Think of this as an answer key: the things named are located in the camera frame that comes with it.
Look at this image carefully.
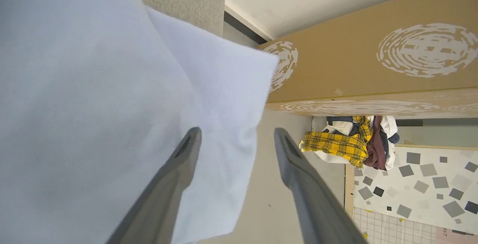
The yellow plaid shirt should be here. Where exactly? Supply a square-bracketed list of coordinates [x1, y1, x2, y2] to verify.
[299, 116, 373, 169]

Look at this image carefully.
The cardboard box with white swirls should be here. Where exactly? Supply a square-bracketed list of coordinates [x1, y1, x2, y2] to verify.
[258, 0, 478, 120]

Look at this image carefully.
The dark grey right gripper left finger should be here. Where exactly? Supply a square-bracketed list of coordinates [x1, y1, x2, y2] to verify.
[105, 127, 202, 244]

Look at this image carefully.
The light blue garment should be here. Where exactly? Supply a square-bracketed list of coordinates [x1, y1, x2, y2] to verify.
[0, 0, 279, 244]

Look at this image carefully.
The navy garment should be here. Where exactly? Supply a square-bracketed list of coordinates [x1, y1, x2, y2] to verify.
[326, 116, 400, 144]

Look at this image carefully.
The light wooden frame strip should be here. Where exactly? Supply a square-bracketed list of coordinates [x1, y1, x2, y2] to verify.
[344, 163, 355, 219]

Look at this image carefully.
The pile of mixed clothes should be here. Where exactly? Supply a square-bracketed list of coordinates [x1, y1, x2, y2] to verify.
[314, 116, 398, 172]

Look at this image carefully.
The white grid mat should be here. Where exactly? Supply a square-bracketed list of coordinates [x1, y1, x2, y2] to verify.
[353, 207, 438, 244]

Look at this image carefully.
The white mat with grey squares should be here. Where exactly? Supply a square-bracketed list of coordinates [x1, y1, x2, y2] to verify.
[353, 146, 478, 236]

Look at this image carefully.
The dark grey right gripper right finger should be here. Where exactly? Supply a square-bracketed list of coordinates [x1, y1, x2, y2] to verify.
[274, 127, 369, 244]

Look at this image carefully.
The maroon garment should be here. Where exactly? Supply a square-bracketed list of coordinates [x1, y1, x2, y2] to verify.
[364, 116, 389, 171]

